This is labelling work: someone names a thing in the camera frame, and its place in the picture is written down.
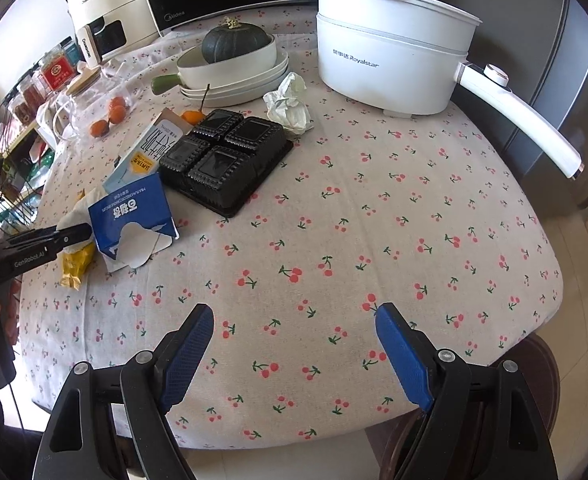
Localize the crumpled white tissue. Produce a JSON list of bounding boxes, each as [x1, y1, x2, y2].
[[262, 72, 313, 136]]

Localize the white bowl with green handle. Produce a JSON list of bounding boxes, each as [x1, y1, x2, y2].
[[151, 35, 277, 96]]

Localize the brown round trash bin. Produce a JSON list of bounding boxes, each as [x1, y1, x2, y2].
[[367, 335, 560, 479]]

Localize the glass jar with cork lid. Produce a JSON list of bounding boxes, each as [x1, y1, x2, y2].
[[52, 67, 133, 141]]

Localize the blue tissue pack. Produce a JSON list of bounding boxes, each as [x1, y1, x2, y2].
[[88, 174, 180, 273]]

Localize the dark green pumpkin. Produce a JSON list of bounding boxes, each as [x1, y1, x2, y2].
[[202, 18, 271, 64]]

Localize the black plastic tray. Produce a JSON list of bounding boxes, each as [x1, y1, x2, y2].
[[158, 110, 294, 218]]

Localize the stack of white plates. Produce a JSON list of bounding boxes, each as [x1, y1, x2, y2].
[[179, 46, 289, 104]]

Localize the orange tangerine one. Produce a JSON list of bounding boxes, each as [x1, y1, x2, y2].
[[88, 119, 109, 138]]

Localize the cherry print tablecloth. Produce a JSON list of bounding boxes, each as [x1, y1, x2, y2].
[[20, 6, 563, 450]]

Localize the cream air fryer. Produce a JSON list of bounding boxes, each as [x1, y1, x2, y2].
[[68, 0, 159, 68]]

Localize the red label spice jar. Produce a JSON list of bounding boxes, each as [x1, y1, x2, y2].
[[39, 46, 77, 91]]

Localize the white electric cooking pot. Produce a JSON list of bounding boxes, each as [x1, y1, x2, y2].
[[317, 0, 584, 178]]

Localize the grey refrigerator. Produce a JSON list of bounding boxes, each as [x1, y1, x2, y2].
[[443, 0, 588, 209]]

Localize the light blue milk carton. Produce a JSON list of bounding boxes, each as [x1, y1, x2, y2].
[[103, 108, 194, 193]]

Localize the yellow crumpled wrapper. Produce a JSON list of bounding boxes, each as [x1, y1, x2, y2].
[[57, 188, 103, 290]]

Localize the orange peel with stem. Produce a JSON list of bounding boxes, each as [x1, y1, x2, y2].
[[181, 86, 210, 126]]

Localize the orange tangerine three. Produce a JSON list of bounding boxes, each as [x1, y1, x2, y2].
[[108, 96, 126, 110]]

